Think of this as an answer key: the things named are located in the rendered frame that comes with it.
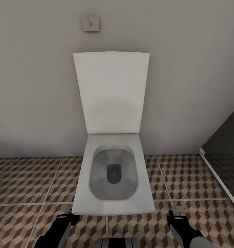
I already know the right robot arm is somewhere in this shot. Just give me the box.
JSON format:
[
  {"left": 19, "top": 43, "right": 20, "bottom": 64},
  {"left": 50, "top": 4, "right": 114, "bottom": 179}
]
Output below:
[{"left": 167, "top": 206, "right": 218, "bottom": 248}]

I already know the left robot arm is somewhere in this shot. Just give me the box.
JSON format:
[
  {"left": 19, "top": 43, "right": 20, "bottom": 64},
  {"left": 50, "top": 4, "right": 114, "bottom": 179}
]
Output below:
[{"left": 34, "top": 204, "right": 80, "bottom": 248}]

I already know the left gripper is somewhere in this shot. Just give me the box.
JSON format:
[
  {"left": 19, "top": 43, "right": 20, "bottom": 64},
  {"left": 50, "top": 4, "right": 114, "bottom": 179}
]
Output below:
[{"left": 63, "top": 213, "right": 80, "bottom": 226}]

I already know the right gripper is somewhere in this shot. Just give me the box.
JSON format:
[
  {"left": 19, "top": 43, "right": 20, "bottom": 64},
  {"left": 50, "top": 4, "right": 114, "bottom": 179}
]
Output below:
[{"left": 167, "top": 216, "right": 189, "bottom": 229}]

